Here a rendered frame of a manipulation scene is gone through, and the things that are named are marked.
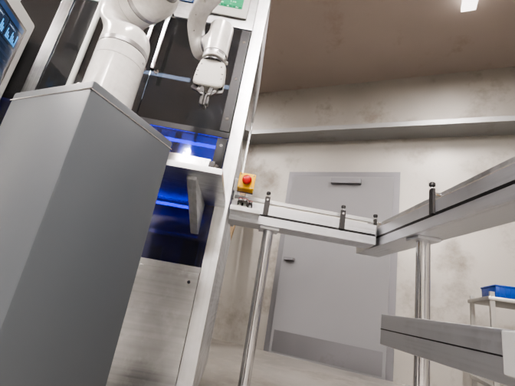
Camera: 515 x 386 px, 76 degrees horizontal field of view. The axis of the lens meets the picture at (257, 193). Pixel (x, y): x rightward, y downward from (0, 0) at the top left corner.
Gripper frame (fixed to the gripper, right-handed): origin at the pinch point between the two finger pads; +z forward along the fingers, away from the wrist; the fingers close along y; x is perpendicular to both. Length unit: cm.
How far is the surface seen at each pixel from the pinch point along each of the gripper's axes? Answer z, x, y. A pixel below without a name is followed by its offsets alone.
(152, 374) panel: 90, -39, 3
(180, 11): -73, -39, 31
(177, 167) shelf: 24.4, 0.5, 3.0
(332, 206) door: -60, -278, -118
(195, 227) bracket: 36.0, -33.2, -1.3
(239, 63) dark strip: -48, -40, -4
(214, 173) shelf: 24.3, 0.7, -8.7
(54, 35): -45, -39, 86
